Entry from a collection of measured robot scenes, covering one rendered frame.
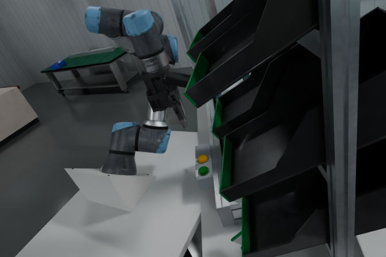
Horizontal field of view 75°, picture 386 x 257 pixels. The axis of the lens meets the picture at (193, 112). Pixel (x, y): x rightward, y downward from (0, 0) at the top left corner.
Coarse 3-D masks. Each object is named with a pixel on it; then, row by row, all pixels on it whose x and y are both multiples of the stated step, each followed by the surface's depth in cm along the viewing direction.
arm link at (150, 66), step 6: (162, 54) 67; (144, 60) 66; (150, 60) 66; (156, 60) 66; (162, 60) 67; (144, 66) 67; (150, 66) 67; (156, 66) 67; (162, 66) 67; (150, 72) 68
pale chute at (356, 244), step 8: (312, 248) 49; (320, 248) 47; (360, 248) 40; (280, 256) 55; (288, 256) 53; (296, 256) 51; (304, 256) 49; (312, 256) 48; (320, 256) 46; (328, 256) 45; (360, 256) 40
